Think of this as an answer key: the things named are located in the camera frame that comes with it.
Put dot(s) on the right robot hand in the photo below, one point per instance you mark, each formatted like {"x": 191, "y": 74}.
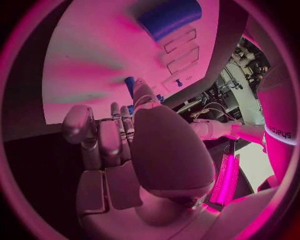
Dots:
{"x": 168, "y": 150}

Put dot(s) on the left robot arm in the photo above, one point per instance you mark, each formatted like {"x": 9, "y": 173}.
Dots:
{"x": 222, "y": 129}

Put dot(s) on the white task board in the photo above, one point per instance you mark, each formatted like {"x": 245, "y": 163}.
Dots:
{"x": 93, "y": 56}

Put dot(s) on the small blue plug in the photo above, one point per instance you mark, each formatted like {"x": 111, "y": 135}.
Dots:
{"x": 160, "y": 98}
{"x": 178, "y": 82}

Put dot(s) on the small blue block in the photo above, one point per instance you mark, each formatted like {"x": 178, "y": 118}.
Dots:
{"x": 130, "y": 109}

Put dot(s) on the glowing light bar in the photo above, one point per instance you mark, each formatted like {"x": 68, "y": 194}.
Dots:
{"x": 226, "y": 178}

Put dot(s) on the blue peg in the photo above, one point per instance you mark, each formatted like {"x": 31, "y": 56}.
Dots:
{"x": 129, "y": 85}

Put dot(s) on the cluttered workshop desk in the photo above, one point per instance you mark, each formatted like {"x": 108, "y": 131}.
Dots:
{"x": 236, "y": 90}

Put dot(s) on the large blue cylinder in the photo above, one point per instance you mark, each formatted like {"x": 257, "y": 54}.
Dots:
{"x": 171, "y": 20}

